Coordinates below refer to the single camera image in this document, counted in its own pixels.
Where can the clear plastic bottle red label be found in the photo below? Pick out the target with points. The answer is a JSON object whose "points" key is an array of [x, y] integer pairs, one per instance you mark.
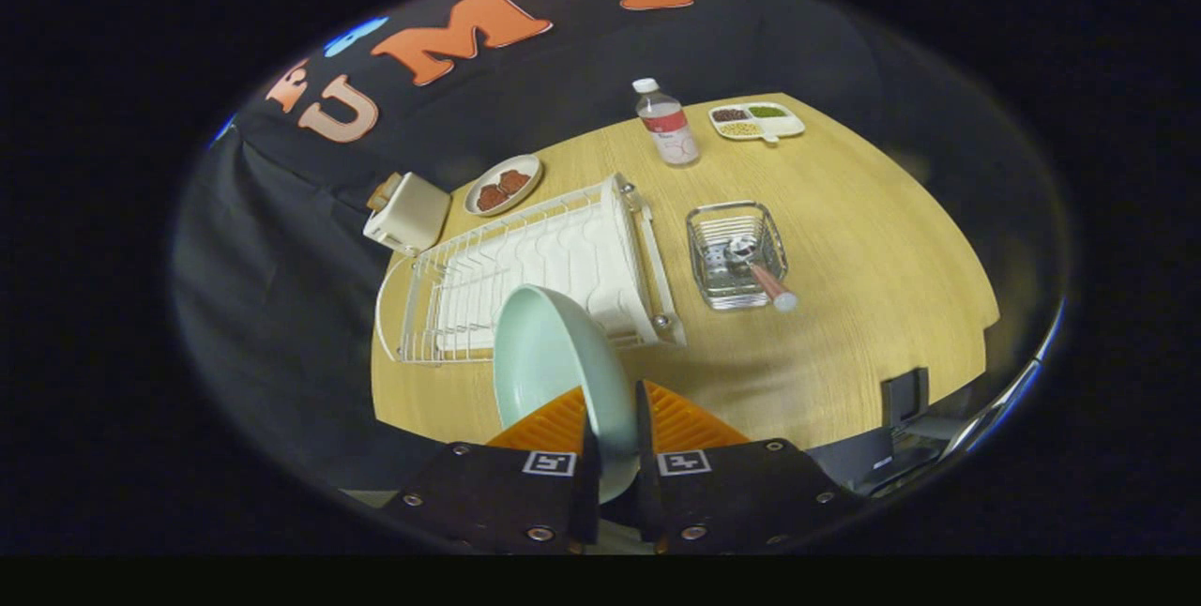
{"points": [[670, 132]]}

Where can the black table clamp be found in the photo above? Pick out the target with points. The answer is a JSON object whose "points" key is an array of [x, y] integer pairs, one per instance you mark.
{"points": [[905, 397]]}

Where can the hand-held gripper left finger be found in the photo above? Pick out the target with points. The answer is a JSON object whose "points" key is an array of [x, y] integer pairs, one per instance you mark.
{"points": [[488, 493]]}

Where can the mint green plate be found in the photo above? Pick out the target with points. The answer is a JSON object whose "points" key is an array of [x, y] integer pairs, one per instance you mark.
{"points": [[554, 353]]}

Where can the cream toaster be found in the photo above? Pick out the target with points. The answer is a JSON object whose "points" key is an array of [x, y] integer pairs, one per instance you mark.
{"points": [[413, 217]]}

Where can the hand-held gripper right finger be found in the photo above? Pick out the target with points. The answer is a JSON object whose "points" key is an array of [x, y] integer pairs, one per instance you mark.
{"points": [[741, 493]]}

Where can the small plate with cookies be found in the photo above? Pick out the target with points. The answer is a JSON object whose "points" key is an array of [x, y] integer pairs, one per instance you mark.
{"points": [[525, 198]]}

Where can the brown cookie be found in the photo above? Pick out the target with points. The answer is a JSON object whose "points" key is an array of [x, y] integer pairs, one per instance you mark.
{"points": [[513, 181], [490, 198]]}

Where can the white divided tray of beans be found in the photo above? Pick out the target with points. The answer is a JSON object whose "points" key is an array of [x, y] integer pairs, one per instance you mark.
{"points": [[755, 121]]}

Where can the toast slice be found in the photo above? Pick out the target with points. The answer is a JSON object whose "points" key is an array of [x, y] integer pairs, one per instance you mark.
{"points": [[383, 194]]}

